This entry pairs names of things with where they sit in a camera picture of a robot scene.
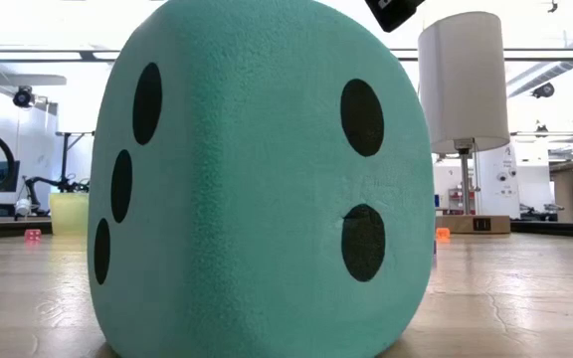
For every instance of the teal foam die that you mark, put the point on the teal foam die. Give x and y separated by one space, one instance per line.
266 199

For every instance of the white shade table lamp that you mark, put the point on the white shade table lamp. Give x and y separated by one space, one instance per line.
465 74

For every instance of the black ceiling spotlight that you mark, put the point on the black ceiling spotlight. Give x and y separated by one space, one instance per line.
543 90
23 97

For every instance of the small orange translucent die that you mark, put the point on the small orange translucent die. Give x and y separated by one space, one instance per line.
443 234

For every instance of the yellow translucent plastic bin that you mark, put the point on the yellow translucent plastic bin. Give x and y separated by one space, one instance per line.
67 214

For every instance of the small pink translucent die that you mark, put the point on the small pink translucent die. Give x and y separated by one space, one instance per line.
33 235

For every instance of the black computer monitor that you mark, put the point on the black computer monitor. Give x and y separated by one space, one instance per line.
0 174

